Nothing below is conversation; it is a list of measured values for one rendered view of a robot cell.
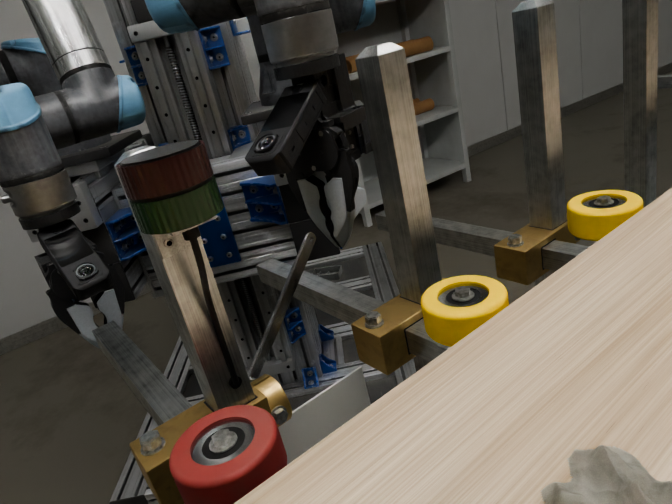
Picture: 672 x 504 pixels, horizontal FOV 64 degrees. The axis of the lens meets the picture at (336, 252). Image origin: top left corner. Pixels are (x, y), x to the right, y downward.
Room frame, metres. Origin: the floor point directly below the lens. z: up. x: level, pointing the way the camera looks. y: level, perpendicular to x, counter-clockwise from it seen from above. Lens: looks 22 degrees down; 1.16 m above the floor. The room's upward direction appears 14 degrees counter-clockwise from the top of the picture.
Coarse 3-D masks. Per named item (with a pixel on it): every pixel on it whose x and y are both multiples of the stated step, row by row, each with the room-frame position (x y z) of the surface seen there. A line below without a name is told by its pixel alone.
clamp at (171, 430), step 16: (256, 384) 0.43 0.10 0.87; (272, 384) 0.42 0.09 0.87; (256, 400) 0.40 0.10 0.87; (272, 400) 0.41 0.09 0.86; (288, 400) 0.42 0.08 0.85; (176, 416) 0.41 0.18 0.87; (192, 416) 0.40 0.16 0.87; (288, 416) 0.41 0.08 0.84; (160, 432) 0.39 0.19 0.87; (176, 432) 0.38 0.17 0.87; (144, 464) 0.35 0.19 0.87; (160, 464) 0.35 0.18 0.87; (160, 480) 0.35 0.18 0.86; (160, 496) 0.34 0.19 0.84; (176, 496) 0.35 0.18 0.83
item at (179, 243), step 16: (176, 144) 0.39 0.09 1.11; (192, 144) 0.37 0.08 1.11; (128, 160) 0.36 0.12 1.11; (144, 160) 0.35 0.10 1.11; (176, 192) 0.35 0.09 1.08; (160, 240) 0.39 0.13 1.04; (176, 240) 0.39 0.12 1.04; (192, 240) 0.36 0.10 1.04; (208, 288) 0.38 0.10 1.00; (208, 304) 0.39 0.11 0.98; (224, 352) 0.39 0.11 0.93; (240, 384) 0.40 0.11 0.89
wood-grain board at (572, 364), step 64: (640, 256) 0.44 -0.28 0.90; (512, 320) 0.39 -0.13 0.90; (576, 320) 0.36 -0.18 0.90; (640, 320) 0.34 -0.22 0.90; (448, 384) 0.32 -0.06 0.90; (512, 384) 0.31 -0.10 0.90; (576, 384) 0.29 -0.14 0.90; (640, 384) 0.28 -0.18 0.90; (320, 448) 0.29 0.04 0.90; (384, 448) 0.28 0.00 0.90; (448, 448) 0.26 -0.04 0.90; (512, 448) 0.25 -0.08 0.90; (576, 448) 0.24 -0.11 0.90; (640, 448) 0.23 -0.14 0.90
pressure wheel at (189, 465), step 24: (240, 408) 0.35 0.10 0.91; (192, 432) 0.33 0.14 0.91; (216, 432) 0.32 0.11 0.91; (240, 432) 0.32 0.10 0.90; (264, 432) 0.31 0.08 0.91; (192, 456) 0.31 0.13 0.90; (216, 456) 0.30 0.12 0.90; (240, 456) 0.29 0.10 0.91; (264, 456) 0.29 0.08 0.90; (192, 480) 0.28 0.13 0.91; (216, 480) 0.28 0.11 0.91; (240, 480) 0.28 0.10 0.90; (264, 480) 0.28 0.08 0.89
